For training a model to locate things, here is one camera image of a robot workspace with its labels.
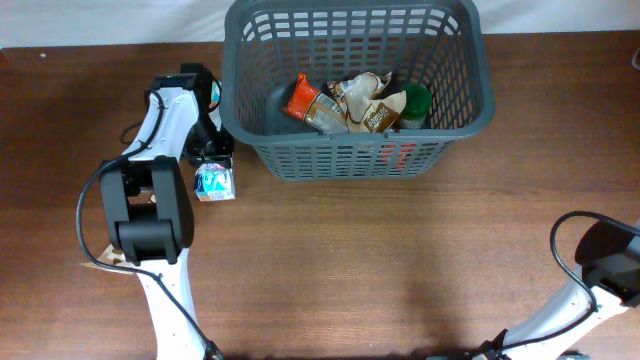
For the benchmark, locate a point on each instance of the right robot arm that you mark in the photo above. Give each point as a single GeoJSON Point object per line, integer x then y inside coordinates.
{"type": "Point", "coordinates": [605, 284]}

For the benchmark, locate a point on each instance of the green lidded jar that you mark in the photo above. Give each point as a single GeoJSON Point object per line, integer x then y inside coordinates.
{"type": "Point", "coordinates": [417, 108]}

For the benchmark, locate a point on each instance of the Kleenex tissue multipack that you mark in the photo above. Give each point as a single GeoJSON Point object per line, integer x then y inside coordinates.
{"type": "Point", "coordinates": [214, 178]}

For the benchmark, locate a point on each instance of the orange spaghetti pasta packet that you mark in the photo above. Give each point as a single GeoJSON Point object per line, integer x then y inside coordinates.
{"type": "Point", "coordinates": [316, 108]}

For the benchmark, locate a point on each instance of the white rice pouch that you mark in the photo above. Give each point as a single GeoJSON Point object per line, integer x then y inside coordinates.
{"type": "Point", "coordinates": [360, 99]}

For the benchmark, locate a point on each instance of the brown snack pouch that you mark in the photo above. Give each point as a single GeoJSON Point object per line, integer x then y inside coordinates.
{"type": "Point", "coordinates": [114, 257]}

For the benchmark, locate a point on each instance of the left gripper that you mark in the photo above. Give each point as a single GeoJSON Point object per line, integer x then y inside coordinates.
{"type": "Point", "coordinates": [203, 150]}

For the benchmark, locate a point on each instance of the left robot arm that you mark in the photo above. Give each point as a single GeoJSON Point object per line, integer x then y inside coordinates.
{"type": "Point", "coordinates": [147, 205]}

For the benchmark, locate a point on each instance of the grey plastic shopping basket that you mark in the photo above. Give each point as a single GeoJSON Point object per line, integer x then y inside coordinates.
{"type": "Point", "coordinates": [437, 44]}

